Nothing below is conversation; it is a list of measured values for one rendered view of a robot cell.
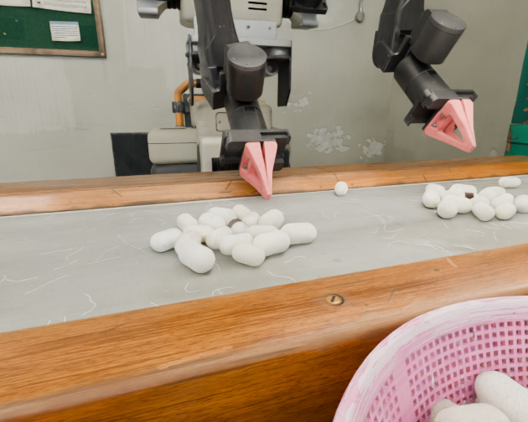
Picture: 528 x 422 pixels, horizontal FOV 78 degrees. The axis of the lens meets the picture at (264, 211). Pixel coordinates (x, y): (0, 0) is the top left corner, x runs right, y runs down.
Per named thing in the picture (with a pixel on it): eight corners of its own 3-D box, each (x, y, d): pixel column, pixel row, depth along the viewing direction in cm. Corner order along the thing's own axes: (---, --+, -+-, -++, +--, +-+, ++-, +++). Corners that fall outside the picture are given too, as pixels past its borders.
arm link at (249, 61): (244, 81, 61) (200, 90, 58) (248, 18, 51) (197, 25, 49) (274, 122, 56) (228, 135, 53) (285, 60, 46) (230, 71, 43)
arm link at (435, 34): (406, 54, 65) (370, 54, 63) (442, -8, 56) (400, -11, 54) (437, 93, 59) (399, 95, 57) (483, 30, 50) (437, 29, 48)
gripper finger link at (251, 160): (308, 180, 43) (289, 131, 48) (256, 182, 41) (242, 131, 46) (293, 208, 49) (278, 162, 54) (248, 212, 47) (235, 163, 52)
